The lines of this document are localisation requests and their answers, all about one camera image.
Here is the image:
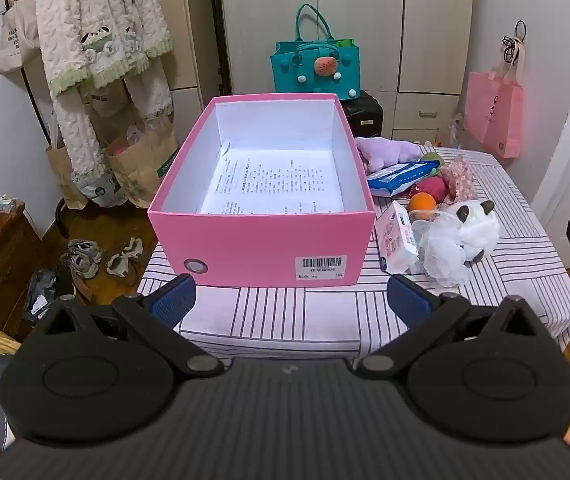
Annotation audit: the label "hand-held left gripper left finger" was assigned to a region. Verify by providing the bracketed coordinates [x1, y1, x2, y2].
[31, 274, 226, 378]

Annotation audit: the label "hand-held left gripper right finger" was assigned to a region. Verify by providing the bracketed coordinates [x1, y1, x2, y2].
[354, 275, 550, 379]

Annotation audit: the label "pink cardboard box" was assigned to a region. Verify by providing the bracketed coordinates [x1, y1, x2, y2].
[147, 92, 376, 288]

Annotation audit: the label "pink strawberry plush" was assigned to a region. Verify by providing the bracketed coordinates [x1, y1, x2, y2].
[405, 177, 448, 203]

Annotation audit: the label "blue wet wipes packet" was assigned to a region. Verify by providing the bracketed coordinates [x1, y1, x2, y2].
[367, 159, 446, 197]

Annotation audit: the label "purple plush toy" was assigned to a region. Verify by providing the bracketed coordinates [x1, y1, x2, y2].
[355, 136, 423, 173]

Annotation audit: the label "white bath pouf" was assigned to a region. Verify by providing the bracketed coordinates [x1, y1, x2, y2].
[417, 210, 472, 288]

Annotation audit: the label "pink tissue packet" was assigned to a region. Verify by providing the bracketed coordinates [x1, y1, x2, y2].
[375, 201, 420, 275]

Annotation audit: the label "white panda plush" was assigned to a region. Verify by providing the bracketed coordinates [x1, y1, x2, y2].
[452, 200, 500, 264]

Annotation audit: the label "orange ball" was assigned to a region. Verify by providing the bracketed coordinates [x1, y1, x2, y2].
[408, 193, 438, 221]

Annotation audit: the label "grey sneaker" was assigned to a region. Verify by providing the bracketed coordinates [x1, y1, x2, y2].
[67, 239, 104, 264]
[60, 252, 100, 280]

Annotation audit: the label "striped tablecloth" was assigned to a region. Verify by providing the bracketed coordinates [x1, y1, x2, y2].
[137, 145, 570, 361]

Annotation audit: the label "dark plastic bag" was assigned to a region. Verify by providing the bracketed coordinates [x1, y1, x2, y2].
[24, 269, 60, 324]

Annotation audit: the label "floral fabric pouch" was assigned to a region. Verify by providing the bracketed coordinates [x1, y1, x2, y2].
[440, 155, 478, 204]

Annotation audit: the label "brown paper bag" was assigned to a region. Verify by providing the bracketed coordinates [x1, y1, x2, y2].
[105, 115, 180, 209]
[46, 130, 90, 210]

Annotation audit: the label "pink shopping bag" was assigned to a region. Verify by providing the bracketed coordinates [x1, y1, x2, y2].
[465, 20, 528, 159]

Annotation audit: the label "printed paper sheet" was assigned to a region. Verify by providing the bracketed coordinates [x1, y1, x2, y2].
[199, 142, 346, 216]

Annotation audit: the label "clear plastic bag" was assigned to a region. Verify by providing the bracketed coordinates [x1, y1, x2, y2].
[447, 112, 467, 150]

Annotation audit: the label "wooden cabinet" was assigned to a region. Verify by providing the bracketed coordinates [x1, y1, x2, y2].
[0, 200, 60, 342]

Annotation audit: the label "black suitcase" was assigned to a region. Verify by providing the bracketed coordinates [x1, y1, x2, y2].
[340, 91, 384, 138]

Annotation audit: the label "cream fleece pajama pants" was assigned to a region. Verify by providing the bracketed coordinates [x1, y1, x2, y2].
[52, 60, 176, 196]

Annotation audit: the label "black clothes rack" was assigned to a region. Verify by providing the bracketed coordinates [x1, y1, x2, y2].
[19, 62, 70, 241]

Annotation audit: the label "teal felt handbag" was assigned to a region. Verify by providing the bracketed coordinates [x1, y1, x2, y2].
[271, 4, 360, 102]

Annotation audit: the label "beige wardrobe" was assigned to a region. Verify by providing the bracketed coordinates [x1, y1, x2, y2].
[217, 0, 476, 148]

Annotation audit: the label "cream fleece pajama top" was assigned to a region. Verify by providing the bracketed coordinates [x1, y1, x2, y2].
[35, 0, 174, 100]

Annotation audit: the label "beige canvas tote bag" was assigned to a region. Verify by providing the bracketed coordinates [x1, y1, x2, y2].
[0, 0, 42, 77]

